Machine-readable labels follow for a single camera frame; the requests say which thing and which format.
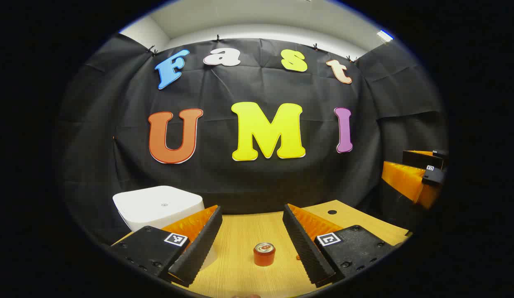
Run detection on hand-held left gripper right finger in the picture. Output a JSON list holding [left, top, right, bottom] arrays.
[[283, 203, 396, 288]]

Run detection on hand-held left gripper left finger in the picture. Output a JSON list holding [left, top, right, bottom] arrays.
[[110, 205, 223, 288]]

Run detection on wooden desktop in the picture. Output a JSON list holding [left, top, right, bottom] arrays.
[[112, 200, 411, 297]]

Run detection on white desktop garbage bin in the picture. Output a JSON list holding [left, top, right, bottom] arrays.
[[112, 185, 218, 269]]

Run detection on black backdrop cloth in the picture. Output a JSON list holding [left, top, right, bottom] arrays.
[[58, 33, 450, 249]]

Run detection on red pop can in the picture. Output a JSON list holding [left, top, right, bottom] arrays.
[[253, 243, 276, 267]]

